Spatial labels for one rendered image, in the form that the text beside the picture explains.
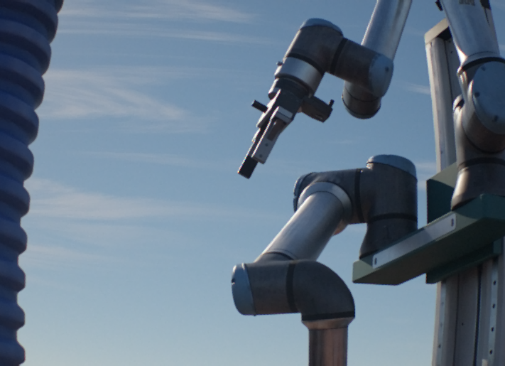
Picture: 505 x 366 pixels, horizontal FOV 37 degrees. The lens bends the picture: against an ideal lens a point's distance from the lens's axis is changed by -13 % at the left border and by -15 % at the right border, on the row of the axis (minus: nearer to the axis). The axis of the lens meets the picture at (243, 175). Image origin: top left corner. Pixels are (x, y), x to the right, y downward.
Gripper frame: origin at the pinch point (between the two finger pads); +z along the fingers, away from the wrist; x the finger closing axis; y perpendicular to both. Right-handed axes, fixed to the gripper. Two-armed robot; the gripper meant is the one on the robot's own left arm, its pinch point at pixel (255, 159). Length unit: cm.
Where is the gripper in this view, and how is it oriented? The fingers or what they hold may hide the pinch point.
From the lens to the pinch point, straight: 168.7
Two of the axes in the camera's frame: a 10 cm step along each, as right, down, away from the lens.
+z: -4.5, 8.5, -2.8
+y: -8.7, -4.8, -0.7
